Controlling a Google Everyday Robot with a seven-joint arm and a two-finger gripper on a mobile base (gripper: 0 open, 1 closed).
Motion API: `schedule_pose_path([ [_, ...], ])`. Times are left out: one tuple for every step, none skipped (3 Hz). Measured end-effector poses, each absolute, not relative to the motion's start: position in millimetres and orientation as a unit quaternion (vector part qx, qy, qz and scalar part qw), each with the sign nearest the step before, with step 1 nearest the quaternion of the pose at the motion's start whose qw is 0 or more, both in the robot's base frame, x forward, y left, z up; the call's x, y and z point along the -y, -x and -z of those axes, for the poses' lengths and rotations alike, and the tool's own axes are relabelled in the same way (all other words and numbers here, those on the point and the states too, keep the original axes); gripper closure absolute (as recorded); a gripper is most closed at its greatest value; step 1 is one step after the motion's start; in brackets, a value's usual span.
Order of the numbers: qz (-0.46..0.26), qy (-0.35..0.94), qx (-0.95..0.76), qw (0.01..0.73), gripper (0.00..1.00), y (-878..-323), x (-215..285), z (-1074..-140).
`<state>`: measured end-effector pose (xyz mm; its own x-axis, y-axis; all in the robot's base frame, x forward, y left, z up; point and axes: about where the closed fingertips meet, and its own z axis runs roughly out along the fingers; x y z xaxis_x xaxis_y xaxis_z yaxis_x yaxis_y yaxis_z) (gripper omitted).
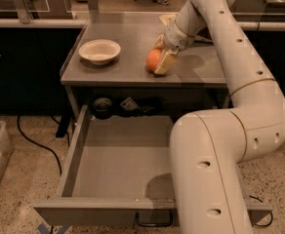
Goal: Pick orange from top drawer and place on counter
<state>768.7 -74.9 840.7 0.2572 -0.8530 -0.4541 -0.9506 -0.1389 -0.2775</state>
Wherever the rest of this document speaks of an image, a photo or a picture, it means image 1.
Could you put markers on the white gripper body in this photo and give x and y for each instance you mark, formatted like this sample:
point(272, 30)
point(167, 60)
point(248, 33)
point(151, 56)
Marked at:
point(175, 38)

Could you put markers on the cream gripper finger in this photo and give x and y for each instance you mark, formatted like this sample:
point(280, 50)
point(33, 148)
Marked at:
point(159, 42)
point(167, 59)

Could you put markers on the orange fruit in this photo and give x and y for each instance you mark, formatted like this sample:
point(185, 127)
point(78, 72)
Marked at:
point(153, 59)

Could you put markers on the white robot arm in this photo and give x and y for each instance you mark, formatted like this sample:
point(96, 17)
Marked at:
point(207, 145)

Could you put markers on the grey counter cabinet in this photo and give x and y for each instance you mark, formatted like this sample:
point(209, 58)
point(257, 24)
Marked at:
point(195, 82)

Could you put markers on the grey open drawer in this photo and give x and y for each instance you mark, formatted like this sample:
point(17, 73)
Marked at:
point(115, 168)

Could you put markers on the brown and white chip bag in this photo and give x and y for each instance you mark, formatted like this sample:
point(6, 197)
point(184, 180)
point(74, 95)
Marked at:
point(203, 35)

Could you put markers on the white bowl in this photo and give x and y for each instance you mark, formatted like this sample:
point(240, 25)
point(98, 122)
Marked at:
point(99, 52)

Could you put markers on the black round device with tag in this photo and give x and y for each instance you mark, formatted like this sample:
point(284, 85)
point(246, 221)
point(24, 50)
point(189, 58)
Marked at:
point(105, 107)

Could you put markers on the blue tape on floor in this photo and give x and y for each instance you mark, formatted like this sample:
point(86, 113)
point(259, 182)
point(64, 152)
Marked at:
point(43, 229)

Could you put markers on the black metal drawer handle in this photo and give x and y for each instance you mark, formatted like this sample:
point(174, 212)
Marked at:
point(156, 219)

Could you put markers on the white horizontal rail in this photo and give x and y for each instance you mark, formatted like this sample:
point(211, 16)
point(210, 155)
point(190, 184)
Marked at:
point(79, 23)

